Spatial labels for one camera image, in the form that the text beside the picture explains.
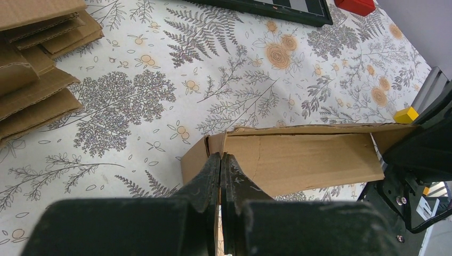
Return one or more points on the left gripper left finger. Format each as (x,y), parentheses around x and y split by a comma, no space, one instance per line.
(184,223)

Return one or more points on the black white checkerboard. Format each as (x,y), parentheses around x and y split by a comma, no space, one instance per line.
(308,12)

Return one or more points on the brown cardboard box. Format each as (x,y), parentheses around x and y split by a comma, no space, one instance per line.
(285,160)

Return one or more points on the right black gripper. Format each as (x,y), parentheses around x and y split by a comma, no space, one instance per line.
(419,160)

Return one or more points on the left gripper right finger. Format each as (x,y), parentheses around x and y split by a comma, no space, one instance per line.
(256,224)

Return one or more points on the floral table mat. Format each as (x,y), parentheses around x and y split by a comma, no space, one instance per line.
(167,73)

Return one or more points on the stack of flat cardboard blanks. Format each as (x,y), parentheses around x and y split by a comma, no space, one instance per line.
(34,91)

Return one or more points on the small yellow block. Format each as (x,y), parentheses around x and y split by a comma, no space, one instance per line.
(406,116)

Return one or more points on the red box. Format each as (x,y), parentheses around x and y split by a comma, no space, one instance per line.
(358,7)

